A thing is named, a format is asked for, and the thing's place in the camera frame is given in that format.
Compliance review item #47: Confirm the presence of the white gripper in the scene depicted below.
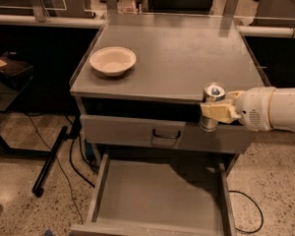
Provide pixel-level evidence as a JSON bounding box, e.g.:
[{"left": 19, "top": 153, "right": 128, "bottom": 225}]
[{"left": 201, "top": 87, "right": 275, "bottom": 131}]

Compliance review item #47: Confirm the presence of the silver redbull can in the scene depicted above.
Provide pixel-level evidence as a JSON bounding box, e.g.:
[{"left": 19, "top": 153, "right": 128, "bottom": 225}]
[{"left": 201, "top": 83, "right": 227, "bottom": 132}]

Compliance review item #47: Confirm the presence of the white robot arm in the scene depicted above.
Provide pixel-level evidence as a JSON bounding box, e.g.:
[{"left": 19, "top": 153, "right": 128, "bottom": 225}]
[{"left": 201, "top": 87, "right": 295, "bottom": 133}]

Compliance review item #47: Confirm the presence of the grey top drawer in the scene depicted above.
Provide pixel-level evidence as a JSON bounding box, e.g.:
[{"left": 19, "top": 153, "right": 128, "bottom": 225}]
[{"left": 81, "top": 114, "right": 256, "bottom": 153}]

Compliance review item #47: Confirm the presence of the grey metal drawer cabinet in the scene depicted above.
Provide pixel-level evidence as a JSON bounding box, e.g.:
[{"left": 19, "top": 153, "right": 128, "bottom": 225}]
[{"left": 69, "top": 11, "right": 271, "bottom": 169}]

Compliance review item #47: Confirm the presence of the open grey middle drawer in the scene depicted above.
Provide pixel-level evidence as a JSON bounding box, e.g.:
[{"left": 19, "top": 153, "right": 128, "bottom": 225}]
[{"left": 72, "top": 151, "right": 237, "bottom": 236}]

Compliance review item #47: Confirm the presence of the black stand leg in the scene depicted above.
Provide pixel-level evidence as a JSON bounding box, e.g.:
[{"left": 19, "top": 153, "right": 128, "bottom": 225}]
[{"left": 31, "top": 126, "right": 67, "bottom": 198}]

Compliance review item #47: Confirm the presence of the black box on shelf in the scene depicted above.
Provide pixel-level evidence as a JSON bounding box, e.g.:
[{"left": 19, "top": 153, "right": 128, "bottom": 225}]
[{"left": 0, "top": 51, "right": 33, "bottom": 89}]

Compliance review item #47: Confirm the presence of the white rail right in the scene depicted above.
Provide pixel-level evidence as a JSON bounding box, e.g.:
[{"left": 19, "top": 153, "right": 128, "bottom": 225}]
[{"left": 237, "top": 26, "right": 295, "bottom": 39}]

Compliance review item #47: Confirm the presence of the white rail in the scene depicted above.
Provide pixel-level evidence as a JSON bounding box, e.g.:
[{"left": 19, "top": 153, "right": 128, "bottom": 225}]
[
  {"left": 237, "top": 26, "right": 295, "bottom": 39},
  {"left": 0, "top": 15, "right": 104, "bottom": 29}
]

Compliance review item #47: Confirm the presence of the black drawer handle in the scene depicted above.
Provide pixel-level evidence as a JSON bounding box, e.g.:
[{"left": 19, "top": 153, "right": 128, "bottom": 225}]
[{"left": 152, "top": 129, "right": 181, "bottom": 140}]

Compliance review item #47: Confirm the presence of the black floor cable right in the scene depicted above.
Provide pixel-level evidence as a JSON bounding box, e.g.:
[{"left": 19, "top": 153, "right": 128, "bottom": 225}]
[{"left": 228, "top": 190, "right": 265, "bottom": 235}]

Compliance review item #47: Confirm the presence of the black floor cable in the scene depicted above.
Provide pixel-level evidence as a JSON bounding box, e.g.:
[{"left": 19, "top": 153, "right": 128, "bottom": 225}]
[
  {"left": 228, "top": 190, "right": 265, "bottom": 235},
  {"left": 23, "top": 112, "right": 99, "bottom": 224}
]

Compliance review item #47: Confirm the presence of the black floor cable left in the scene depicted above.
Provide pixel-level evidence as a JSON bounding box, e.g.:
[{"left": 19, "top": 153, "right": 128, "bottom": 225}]
[{"left": 23, "top": 112, "right": 99, "bottom": 224}]

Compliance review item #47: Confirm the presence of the white rail left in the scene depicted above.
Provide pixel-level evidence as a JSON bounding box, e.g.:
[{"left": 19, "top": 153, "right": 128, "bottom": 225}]
[{"left": 0, "top": 15, "right": 104, "bottom": 29}]

